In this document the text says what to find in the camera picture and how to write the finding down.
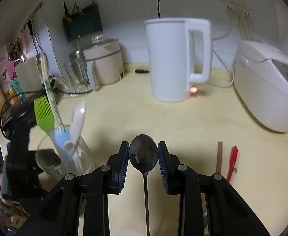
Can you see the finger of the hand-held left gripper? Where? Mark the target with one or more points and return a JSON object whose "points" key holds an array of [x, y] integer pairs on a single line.
{"points": [[49, 159], [48, 184]]}

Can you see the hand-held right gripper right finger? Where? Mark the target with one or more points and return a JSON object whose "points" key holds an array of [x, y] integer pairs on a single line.
{"points": [[164, 167]]}

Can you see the pink hanging item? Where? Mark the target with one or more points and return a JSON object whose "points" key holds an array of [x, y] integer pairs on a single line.
{"points": [[24, 41]]}

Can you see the white rice cooker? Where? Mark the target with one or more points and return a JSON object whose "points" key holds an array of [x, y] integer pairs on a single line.
{"points": [[264, 86]]}

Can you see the black electric hot plate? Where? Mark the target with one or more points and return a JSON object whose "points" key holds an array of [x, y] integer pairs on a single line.
{"points": [[16, 113]]}

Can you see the metal spoon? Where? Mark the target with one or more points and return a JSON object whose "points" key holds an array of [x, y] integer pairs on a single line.
{"points": [[144, 152]]}

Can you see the beige electric cooking pot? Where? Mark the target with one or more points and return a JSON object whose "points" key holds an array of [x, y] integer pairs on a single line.
{"points": [[107, 64]]}

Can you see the white electric kettle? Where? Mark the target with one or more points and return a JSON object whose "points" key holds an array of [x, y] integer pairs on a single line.
{"points": [[168, 61]]}

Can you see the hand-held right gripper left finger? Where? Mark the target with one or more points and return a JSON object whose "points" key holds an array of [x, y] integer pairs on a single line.
{"points": [[123, 167]]}

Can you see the small clear glass pitcher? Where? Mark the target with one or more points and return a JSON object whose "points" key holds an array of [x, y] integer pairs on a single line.
{"points": [[71, 86]]}

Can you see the light blue plastic spork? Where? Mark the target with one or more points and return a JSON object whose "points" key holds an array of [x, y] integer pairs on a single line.
{"points": [[60, 140]]}

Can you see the clear ribbed drinking glass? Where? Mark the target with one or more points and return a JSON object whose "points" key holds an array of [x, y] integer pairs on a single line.
{"points": [[85, 157]]}

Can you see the orange drink bottle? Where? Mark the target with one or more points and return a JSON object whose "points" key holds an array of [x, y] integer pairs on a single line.
{"points": [[15, 91]]}

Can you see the red plastic spoon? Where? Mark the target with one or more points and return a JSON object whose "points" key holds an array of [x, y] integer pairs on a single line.
{"points": [[233, 162]]}

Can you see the white wall hook rail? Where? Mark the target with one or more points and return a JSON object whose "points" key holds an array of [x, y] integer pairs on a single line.
{"points": [[33, 12]]}

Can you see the dark green utensil holder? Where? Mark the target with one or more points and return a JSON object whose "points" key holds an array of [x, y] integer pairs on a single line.
{"points": [[82, 27]]}

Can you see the paper wooden chopsticks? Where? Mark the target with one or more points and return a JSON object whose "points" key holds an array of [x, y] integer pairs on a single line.
{"points": [[48, 86]]}

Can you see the large translucent plastic spoon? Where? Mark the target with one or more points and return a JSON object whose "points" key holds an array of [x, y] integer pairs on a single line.
{"points": [[78, 118]]}

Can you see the brown wooden stick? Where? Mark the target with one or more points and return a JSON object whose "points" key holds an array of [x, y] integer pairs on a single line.
{"points": [[219, 157]]}

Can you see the glass blender jar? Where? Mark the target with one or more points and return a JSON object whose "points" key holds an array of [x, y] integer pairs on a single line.
{"points": [[78, 68]]}

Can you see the green silicone basting brush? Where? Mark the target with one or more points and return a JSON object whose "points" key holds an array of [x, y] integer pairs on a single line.
{"points": [[44, 113]]}

